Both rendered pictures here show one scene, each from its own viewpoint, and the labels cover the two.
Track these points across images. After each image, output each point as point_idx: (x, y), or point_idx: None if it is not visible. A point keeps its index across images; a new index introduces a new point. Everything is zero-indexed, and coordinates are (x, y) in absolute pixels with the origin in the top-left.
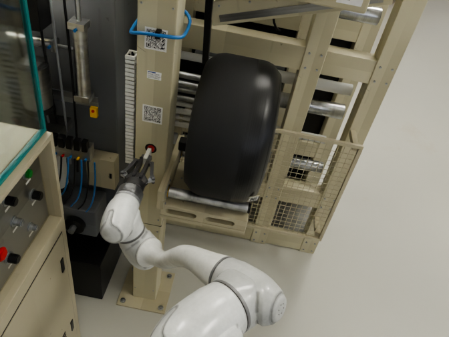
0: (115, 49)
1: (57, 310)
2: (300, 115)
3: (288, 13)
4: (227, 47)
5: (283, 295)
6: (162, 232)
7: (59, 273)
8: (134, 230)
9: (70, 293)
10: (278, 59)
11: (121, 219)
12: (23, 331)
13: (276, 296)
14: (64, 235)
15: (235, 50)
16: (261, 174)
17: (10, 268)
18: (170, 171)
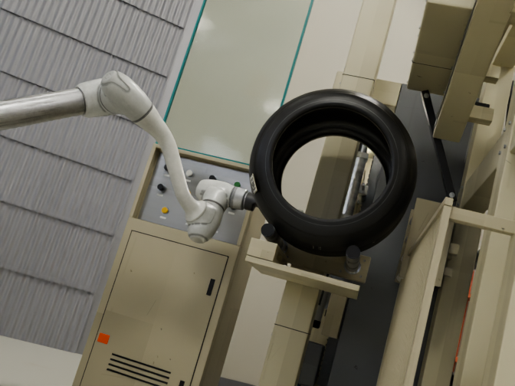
0: (378, 180)
1: (179, 321)
2: (487, 234)
3: (451, 76)
4: (476, 182)
5: (116, 72)
6: (280, 354)
7: (203, 287)
8: (206, 191)
9: (200, 342)
10: (493, 162)
11: (208, 179)
12: (152, 264)
13: (114, 70)
14: (229, 266)
15: (478, 181)
16: (258, 143)
17: (186, 226)
18: None
